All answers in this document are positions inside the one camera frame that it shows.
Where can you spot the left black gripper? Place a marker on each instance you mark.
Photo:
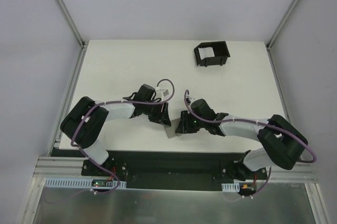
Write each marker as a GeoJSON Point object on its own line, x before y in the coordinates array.
{"type": "Point", "coordinates": [160, 113]}

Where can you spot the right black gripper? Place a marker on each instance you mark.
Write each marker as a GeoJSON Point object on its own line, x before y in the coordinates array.
{"type": "Point", "coordinates": [186, 122]}

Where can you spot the grey leather card holder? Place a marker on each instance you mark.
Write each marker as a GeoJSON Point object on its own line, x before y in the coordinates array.
{"type": "Point", "coordinates": [171, 131]}

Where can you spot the black plastic card box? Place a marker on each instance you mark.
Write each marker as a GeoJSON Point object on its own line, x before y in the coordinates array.
{"type": "Point", "coordinates": [211, 53]}

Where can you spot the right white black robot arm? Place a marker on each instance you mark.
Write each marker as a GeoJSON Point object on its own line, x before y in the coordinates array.
{"type": "Point", "coordinates": [282, 144]}

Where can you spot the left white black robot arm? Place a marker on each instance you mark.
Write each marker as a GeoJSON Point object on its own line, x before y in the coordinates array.
{"type": "Point", "coordinates": [85, 121]}

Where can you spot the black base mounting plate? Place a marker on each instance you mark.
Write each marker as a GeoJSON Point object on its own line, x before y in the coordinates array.
{"type": "Point", "coordinates": [189, 171]}

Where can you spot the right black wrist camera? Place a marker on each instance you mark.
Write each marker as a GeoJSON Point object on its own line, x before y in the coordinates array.
{"type": "Point", "coordinates": [203, 110]}

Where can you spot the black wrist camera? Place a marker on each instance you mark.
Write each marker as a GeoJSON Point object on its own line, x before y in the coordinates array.
{"type": "Point", "coordinates": [145, 93]}
{"type": "Point", "coordinates": [203, 110]}

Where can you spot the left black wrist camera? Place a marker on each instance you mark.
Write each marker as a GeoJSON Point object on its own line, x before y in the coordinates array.
{"type": "Point", "coordinates": [145, 93]}

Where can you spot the right white cable duct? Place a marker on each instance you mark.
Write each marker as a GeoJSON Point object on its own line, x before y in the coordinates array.
{"type": "Point", "coordinates": [231, 187]}

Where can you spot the white cable duct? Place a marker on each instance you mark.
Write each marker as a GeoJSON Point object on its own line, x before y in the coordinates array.
{"type": "Point", "coordinates": [231, 187]}
{"type": "Point", "coordinates": [84, 183]}

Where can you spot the left aluminium frame post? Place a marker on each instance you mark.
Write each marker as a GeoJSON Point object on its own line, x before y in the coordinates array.
{"type": "Point", "coordinates": [70, 22]}

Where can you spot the aluminium frame post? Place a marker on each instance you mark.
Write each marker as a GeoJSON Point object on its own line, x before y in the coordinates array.
{"type": "Point", "coordinates": [70, 22]}
{"type": "Point", "coordinates": [284, 20]}

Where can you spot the left white cable duct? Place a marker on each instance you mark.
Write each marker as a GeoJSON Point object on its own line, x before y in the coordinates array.
{"type": "Point", "coordinates": [84, 183]}

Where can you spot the right aluminium frame post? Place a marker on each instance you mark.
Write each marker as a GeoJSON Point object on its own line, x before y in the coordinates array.
{"type": "Point", "coordinates": [284, 20]}

